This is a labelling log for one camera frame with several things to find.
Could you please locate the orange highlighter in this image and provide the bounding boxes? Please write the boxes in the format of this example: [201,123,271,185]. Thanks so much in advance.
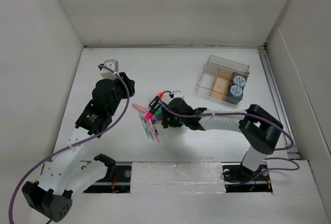
[148,92,163,108]

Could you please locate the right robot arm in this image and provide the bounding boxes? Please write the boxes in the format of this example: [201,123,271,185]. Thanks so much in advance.
[161,98,283,182]

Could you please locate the aluminium side rail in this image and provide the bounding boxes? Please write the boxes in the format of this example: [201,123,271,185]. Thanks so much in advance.
[258,46,301,160]

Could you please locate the blue gel pen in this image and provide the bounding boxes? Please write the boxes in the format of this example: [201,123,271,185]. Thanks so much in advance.
[151,119,158,135]

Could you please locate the blue glue jar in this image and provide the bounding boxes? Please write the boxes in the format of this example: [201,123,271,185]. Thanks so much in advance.
[226,85,243,104]
[231,72,247,87]

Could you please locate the green gel pen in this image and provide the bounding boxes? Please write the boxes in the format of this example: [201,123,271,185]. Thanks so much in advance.
[139,113,154,140]

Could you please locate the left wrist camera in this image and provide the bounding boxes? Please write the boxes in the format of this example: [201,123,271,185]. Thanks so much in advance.
[100,59,118,80]

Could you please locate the pink highlighter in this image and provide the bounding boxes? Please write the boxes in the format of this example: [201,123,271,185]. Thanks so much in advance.
[145,104,161,120]

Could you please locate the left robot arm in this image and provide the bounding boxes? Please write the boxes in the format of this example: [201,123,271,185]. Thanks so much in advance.
[22,72,135,222]

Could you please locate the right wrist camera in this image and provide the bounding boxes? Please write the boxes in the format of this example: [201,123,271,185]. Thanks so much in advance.
[169,91,184,99]

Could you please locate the clear plastic organizer box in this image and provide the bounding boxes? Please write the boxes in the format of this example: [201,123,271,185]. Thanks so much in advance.
[197,55,250,104]

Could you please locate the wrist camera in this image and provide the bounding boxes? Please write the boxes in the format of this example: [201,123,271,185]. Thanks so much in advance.
[100,59,118,80]
[169,91,184,99]

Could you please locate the green highlighter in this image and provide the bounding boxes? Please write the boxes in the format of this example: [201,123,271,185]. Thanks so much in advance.
[154,108,162,116]

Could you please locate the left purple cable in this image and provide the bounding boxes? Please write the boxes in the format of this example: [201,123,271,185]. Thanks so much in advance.
[9,64,130,222]

